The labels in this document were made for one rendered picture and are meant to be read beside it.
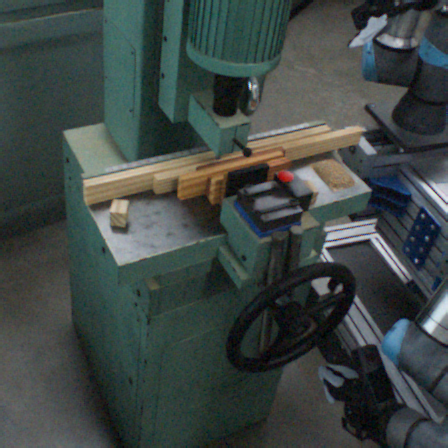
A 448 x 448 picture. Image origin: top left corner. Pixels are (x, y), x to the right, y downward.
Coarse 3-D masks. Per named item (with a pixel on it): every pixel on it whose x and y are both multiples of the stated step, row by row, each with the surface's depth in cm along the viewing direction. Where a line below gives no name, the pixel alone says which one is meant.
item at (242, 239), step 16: (224, 208) 117; (224, 224) 119; (240, 224) 113; (304, 224) 113; (240, 240) 114; (256, 240) 109; (288, 240) 112; (304, 240) 115; (240, 256) 116; (256, 256) 110; (304, 256) 118; (256, 272) 114
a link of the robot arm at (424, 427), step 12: (420, 420) 97; (432, 420) 98; (444, 420) 95; (408, 432) 96; (420, 432) 95; (432, 432) 94; (444, 432) 93; (408, 444) 96; (420, 444) 94; (432, 444) 93; (444, 444) 92
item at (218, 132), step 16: (192, 96) 124; (208, 96) 124; (192, 112) 126; (208, 112) 120; (240, 112) 121; (208, 128) 121; (224, 128) 116; (240, 128) 118; (208, 144) 122; (224, 144) 119
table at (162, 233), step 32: (320, 160) 140; (320, 192) 131; (352, 192) 132; (96, 224) 116; (128, 224) 117; (160, 224) 118; (192, 224) 119; (128, 256) 110; (160, 256) 112; (192, 256) 117; (224, 256) 117
